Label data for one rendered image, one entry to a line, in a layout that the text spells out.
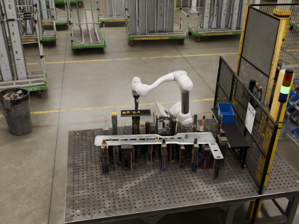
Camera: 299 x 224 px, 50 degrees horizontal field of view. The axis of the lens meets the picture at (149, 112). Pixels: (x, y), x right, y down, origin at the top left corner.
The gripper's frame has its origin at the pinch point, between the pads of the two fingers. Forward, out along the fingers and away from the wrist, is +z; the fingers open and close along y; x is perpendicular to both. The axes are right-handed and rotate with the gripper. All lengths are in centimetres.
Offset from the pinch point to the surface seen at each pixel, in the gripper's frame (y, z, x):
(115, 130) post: 0.3, 26.9, 26.4
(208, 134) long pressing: -43, 20, -78
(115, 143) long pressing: -37, 20, 31
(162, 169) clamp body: -60, 48, -18
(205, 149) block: -67, 22, -64
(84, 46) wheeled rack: 568, 93, 36
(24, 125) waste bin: 167, 102, 161
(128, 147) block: -52, 17, 20
